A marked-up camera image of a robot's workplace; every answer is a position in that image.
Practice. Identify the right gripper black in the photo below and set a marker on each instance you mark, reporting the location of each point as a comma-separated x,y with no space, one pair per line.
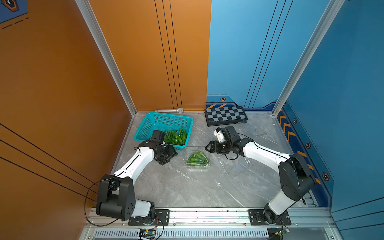
216,150

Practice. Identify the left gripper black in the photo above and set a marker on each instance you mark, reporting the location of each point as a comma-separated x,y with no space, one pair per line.
172,153

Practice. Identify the green peppers bunch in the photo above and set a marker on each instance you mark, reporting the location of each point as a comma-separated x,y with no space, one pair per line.
198,160
176,137

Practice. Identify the teal plastic basket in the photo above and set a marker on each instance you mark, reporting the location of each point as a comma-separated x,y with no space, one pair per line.
165,123

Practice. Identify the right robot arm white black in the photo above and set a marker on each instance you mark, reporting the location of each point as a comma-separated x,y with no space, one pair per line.
296,178

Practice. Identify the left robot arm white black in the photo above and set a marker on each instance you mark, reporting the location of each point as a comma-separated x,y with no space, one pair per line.
116,196

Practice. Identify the black white checkerboard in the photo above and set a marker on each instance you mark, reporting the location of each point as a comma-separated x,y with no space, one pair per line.
225,116

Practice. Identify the silver metal cylinder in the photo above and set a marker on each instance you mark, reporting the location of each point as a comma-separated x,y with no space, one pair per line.
171,111

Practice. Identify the left green circuit board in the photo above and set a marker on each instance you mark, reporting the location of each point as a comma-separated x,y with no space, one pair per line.
147,234

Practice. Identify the green circuit board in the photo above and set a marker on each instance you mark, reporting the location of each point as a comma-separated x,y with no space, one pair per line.
282,232
147,234

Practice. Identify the white vent grille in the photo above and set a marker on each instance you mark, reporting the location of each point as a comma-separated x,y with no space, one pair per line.
183,233

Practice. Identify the right green circuit board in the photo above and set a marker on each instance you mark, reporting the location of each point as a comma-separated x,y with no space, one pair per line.
282,232

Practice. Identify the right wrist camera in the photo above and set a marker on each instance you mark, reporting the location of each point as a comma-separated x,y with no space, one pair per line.
227,134

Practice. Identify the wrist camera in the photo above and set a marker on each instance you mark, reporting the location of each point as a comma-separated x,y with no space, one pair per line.
158,137
227,134

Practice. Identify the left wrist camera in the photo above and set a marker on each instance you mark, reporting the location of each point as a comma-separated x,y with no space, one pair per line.
158,137

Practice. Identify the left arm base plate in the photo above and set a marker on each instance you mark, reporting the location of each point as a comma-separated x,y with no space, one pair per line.
158,216

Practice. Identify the aluminium front rail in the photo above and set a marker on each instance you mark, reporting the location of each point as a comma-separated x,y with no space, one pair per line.
244,217

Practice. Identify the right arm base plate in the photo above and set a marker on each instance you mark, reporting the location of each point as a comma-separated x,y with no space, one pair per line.
261,217

